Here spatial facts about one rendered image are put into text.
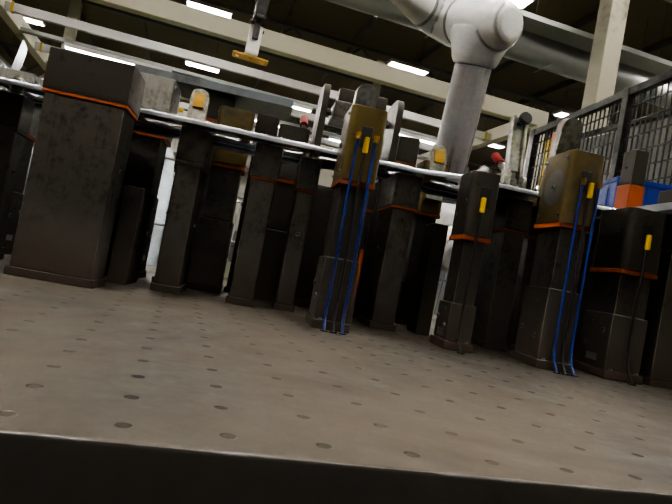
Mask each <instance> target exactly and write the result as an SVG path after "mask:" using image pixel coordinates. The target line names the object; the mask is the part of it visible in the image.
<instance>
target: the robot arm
mask: <svg viewBox="0 0 672 504"><path fill-rule="evenodd" d="M390 1H391V2H392V3H393V4H394V5H395V6H396V7H398V8H399V9H400V10H401V11H402V12H403V13H404V14H405V15H406V16H407V17H408V19H409V20H410V21H411V22H412V23H413V24H415V25H416V26H417V27H418V28H419V29H421V30H422V31H423V32H424V33H425V34H427V35H428V36H430V37H431V38H433V39H434V40H436V41H438V42H440V43H441V44H443V45H445V46H448V47H451V50H452V59H453V62H455V65H454V69H453V74H452V78H451V82H450V86H449V91H448V95H447V99H446V104H445V108H444V112H443V116H442V121H441V125H440V129H439V133H438V138H437V142H436V145H441V146H443V147H444V148H445V149H446V151H447V158H446V164H447V165H449V167H448V173H456V174H465V173H466V169H467V165H468V161H469V157H470V153H471V149H472V145H473V141H474V138H475V134H476V130H477V126H478V122H479V118H480V114H481V110H482V106H483V102H484V98H485V94H486V90H487V86H488V82H489V78H490V74H491V70H492V69H495V68H496V67H497V65H498V64H499V62H500V60H501V59H502V57H503V56H504V54H505V53H506V51H507V49H509V48H511V47H512V46H513V45H514V44H515V43H516V42H517V40H518V39H519V38H520V36H521V33H522V30H523V15H522V12H521V10H520V9H519V7H518V6H517V5H516V4H514V3H513V2H511V1H509V0H390ZM255 2H256V4H255V9H254V14H253V18H252V19H250V22H249V23H251V26H250V29H249V34H248V38H247V43H246V47H245V52H244V53H246V54H249V55H252V56H255V57H257V56H258V52H259V47H260V43H261V38H262V34H264V31H263V29H264V28H263V26H264V21H265V20H266V13H267V9H268V5H269V2H270V0H255ZM456 203H457V200H454V199H449V198H445V197H443V200H442V206H441V212H440V219H436V222H435V223H439V224H443V225H448V226H449V227H448V233H447V238H446V244H445V249H444V255H443V260H442V266H441V271H440V272H447V271H448V269H449V264H450V258H451V253H452V247H453V242H454V241H453V240H449V236H450V235H451V230H452V225H453V219H454V214H455V208H456Z"/></svg>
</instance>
